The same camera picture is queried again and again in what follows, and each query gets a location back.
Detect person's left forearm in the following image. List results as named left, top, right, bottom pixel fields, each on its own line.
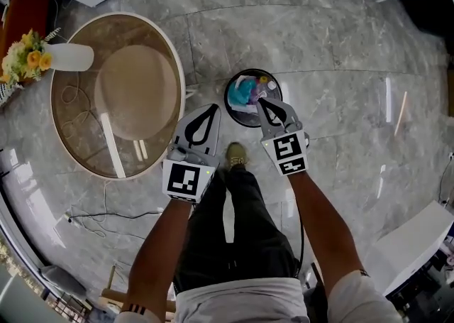
left=126, top=199, right=194, bottom=314

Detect wooden chair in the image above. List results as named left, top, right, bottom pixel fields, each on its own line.
left=99, top=264, right=178, bottom=315

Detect person's left olive shoe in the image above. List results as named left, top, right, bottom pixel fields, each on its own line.
left=226, top=142, right=248, bottom=170

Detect person's right forearm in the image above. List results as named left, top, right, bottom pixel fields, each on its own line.
left=287, top=171, right=366, bottom=296

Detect white desk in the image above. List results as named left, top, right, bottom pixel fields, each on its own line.
left=365, top=200, right=454, bottom=296

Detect white cable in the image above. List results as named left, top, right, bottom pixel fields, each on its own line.
left=60, top=69, right=104, bottom=138
left=69, top=179, right=118, bottom=237

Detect grey chair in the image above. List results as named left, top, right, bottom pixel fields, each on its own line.
left=38, top=264, right=88, bottom=297

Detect white vase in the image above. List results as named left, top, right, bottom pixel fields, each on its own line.
left=44, top=43, right=95, bottom=72

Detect blue cloth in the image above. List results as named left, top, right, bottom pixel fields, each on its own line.
left=228, top=78, right=257, bottom=106

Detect clear plastic bottle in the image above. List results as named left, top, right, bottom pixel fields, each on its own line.
left=257, top=76, right=277, bottom=101

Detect black round waste bin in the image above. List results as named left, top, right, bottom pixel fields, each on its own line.
left=223, top=68, right=284, bottom=128

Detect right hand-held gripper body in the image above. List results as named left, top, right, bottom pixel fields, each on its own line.
left=260, top=121, right=311, bottom=177

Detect person's grey shirt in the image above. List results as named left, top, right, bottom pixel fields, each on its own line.
left=118, top=271, right=404, bottom=323

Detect orange sofa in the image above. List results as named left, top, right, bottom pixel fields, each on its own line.
left=0, top=0, right=50, bottom=77

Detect person's dark trousers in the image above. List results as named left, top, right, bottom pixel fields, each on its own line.
left=173, top=167, right=301, bottom=294

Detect black white striped cushion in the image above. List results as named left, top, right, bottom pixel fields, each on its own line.
left=0, top=83, right=22, bottom=102

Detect round glass coffee table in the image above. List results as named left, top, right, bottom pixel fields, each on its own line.
left=49, top=11, right=187, bottom=181

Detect yellow flower bouquet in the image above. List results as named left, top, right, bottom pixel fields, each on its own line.
left=0, top=27, right=62, bottom=84

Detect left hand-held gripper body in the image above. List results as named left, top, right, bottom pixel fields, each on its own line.
left=162, top=143, right=221, bottom=204

